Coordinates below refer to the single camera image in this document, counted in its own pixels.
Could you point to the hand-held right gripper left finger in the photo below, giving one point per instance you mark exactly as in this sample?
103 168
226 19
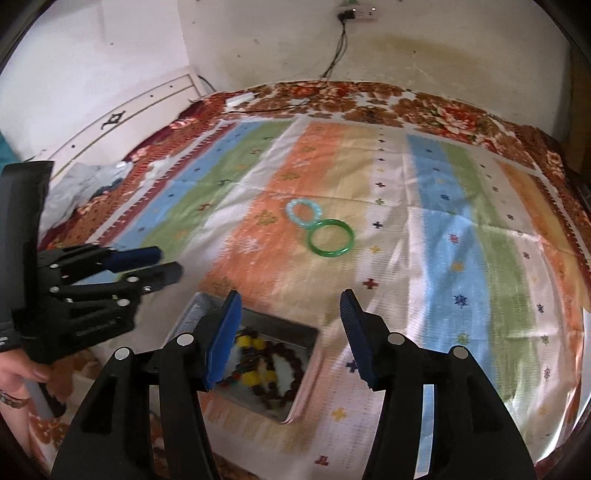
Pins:
226 341

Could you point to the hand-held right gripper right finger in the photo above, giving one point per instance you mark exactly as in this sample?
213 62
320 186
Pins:
358 341

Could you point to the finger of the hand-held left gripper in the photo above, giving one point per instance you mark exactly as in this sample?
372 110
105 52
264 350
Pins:
161 274
134 257

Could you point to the silver metal tin box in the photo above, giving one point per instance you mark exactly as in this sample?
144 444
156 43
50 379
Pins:
281 330

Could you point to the green jade bangle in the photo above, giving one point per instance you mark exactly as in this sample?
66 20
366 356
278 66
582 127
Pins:
314 244

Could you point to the person's left hand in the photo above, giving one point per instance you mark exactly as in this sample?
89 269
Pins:
16 371

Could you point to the grey crumpled cloth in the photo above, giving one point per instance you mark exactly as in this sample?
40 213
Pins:
87 184

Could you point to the striped colourful mat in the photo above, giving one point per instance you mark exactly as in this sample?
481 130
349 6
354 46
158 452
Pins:
438 258

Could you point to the white bed headboard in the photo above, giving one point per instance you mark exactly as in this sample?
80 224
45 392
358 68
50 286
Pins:
138 110

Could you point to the teal pillow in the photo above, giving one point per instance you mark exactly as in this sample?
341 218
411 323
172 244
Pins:
3 147

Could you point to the white adapter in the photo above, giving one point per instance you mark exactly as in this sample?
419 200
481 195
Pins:
240 98

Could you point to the white power strip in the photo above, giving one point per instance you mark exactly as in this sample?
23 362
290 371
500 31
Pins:
364 11

